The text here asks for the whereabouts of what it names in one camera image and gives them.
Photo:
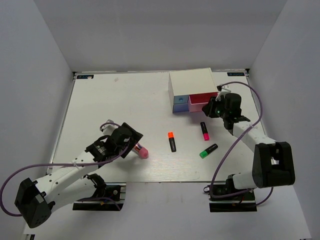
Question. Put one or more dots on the pink cap highlighter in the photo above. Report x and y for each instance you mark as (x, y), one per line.
(204, 130)

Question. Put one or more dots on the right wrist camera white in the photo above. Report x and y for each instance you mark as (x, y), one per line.
(223, 89)

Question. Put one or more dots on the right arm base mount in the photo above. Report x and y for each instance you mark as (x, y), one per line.
(241, 203)

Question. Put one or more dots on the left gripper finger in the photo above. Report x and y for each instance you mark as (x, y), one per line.
(136, 136)
(127, 149)

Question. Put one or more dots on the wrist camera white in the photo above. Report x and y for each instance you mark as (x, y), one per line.
(223, 89)
(108, 127)

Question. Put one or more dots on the left corner label sticker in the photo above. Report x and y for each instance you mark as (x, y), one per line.
(85, 76)

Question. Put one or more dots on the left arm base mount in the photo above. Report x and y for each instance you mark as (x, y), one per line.
(109, 198)

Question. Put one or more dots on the pink cap pencil tube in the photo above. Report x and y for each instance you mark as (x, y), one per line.
(141, 151)

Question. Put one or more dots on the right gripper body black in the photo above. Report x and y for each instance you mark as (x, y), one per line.
(219, 111)

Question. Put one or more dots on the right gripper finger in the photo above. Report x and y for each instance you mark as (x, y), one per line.
(213, 102)
(209, 110)

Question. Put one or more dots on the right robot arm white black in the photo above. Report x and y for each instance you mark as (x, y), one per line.
(272, 165)

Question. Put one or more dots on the blue wide drawer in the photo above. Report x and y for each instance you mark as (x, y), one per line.
(179, 108)

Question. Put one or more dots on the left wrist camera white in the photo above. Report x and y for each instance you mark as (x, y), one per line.
(108, 127)

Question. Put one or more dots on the pink small drawer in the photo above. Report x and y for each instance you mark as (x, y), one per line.
(197, 101)

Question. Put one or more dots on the orange cap highlighter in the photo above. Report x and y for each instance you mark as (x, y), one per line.
(172, 142)

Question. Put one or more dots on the green cap highlighter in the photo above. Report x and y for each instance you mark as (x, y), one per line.
(208, 151)

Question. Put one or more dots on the light blue small drawer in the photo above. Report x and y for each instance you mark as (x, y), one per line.
(180, 99)

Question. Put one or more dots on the white drawer organizer box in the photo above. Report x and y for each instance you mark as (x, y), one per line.
(191, 82)

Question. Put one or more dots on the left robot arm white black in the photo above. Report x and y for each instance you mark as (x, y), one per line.
(78, 181)

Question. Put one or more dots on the corner label sticker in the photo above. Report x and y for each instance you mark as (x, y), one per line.
(236, 74)
(85, 76)

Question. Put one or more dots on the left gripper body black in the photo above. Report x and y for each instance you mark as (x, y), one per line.
(118, 152)

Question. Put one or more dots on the right corner label sticker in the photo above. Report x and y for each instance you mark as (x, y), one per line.
(236, 74)

